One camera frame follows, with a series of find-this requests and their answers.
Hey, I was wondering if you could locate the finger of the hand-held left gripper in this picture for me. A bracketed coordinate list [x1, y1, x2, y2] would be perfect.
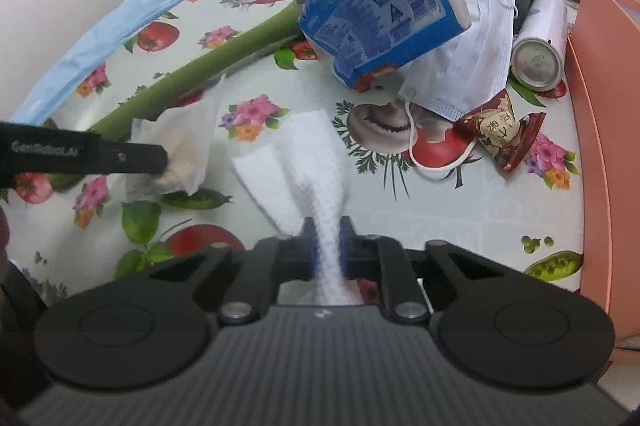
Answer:
[99, 133, 169, 175]

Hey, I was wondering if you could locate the floral printed mat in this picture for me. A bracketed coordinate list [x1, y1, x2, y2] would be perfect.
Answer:
[10, 0, 587, 307]

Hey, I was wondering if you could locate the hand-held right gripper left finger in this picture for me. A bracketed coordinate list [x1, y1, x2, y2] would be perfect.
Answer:
[147, 217, 321, 326]

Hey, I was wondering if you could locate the white textured tissue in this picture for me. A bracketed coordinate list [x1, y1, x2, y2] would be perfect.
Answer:
[232, 108, 373, 307]

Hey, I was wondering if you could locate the white spray can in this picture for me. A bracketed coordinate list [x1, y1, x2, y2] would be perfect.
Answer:
[510, 0, 569, 92]

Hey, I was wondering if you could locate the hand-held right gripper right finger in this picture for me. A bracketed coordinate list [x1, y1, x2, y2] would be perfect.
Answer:
[337, 216, 506, 326]

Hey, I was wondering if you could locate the light blue bedsheet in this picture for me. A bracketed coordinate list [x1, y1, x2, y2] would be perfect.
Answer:
[12, 0, 227, 127]

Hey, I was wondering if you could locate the orange cardboard box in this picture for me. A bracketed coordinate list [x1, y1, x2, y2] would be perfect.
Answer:
[564, 0, 640, 348]

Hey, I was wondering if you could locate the red snack packet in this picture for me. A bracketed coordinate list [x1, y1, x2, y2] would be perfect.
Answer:
[452, 88, 547, 177]

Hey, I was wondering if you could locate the blue tissue packet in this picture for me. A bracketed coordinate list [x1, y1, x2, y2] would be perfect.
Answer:
[298, 0, 472, 92]

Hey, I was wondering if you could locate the white face mask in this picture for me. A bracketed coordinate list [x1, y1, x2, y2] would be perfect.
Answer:
[365, 0, 519, 171]

